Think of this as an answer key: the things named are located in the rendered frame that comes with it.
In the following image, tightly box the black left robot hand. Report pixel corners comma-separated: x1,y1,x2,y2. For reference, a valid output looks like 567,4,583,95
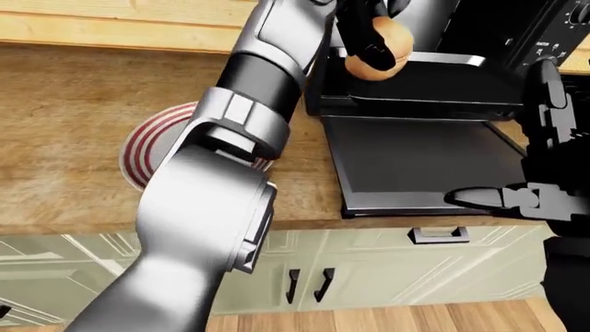
335,0,419,71

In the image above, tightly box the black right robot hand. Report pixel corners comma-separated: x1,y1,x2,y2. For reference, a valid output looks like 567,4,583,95
443,56,590,239

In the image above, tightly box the round brown bread roll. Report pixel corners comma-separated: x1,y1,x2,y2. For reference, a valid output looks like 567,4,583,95
345,15,414,83

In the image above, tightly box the black toaster oven tray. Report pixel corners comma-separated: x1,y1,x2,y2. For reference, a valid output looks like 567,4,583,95
348,51,527,116

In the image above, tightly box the black toaster oven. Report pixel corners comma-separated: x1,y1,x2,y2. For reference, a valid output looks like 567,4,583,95
305,0,590,123

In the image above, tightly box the black glass toaster oven door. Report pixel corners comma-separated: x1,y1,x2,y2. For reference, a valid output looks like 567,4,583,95
319,113,531,219

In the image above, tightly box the pale green kitchen cabinet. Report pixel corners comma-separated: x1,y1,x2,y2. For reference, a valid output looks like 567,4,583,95
0,224,557,326

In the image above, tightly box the red striped white plate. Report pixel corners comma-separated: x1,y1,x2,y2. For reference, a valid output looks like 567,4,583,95
118,101,274,192

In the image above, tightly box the black drawer pull handle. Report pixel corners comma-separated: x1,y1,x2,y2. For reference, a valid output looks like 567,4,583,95
407,226,471,245

